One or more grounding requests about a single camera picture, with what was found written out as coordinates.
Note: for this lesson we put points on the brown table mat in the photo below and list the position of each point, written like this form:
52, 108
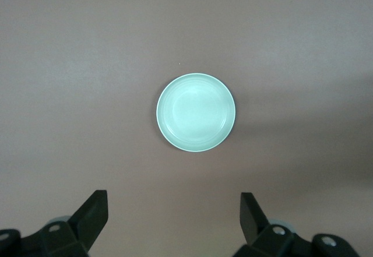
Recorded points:
87, 94

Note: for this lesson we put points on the pale green round plate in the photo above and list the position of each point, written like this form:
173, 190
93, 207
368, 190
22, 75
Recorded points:
195, 112

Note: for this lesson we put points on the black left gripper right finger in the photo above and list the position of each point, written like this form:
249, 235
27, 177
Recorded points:
253, 225

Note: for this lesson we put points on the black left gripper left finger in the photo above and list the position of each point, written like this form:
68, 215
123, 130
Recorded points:
87, 225

